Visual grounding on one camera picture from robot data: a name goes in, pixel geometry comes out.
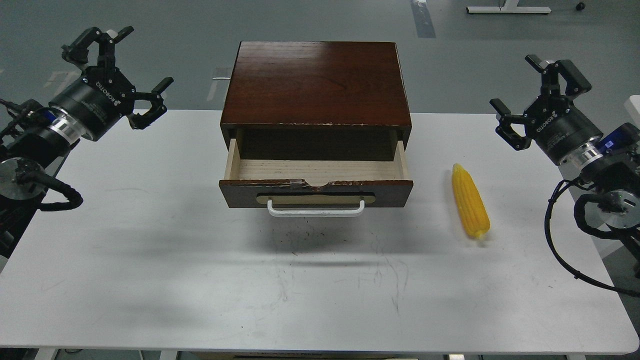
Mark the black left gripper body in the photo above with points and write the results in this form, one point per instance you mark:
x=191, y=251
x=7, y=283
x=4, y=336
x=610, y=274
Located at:
x=95, y=102

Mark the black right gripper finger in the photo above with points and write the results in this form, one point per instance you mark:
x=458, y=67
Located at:
x=560, y=78
x=505, y=129

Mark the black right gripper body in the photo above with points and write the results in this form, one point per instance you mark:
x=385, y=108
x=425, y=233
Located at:
x=558, y=127

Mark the yellow corn cob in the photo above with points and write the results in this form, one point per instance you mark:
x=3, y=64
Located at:
x=471, y=210

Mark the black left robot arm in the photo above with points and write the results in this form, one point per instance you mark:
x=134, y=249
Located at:
x=39, y=135

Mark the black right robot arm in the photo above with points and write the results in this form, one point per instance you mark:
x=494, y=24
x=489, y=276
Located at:
x=610, y=210

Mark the wooden pull-out drawer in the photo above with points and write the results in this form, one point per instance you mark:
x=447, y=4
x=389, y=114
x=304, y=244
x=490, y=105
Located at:
x=251, y=183

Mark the dark wooden drawer cabinet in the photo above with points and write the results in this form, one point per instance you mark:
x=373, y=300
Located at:
x=316, y=100

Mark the white stand base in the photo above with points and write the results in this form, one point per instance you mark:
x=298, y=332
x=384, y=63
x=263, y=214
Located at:
x=509, y=7

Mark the grey floor tape strip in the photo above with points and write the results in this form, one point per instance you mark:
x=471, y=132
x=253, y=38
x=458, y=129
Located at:
x=423, y=23

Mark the white drawer handle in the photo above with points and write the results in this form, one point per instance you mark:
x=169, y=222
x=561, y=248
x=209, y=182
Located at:
x=316, y=212

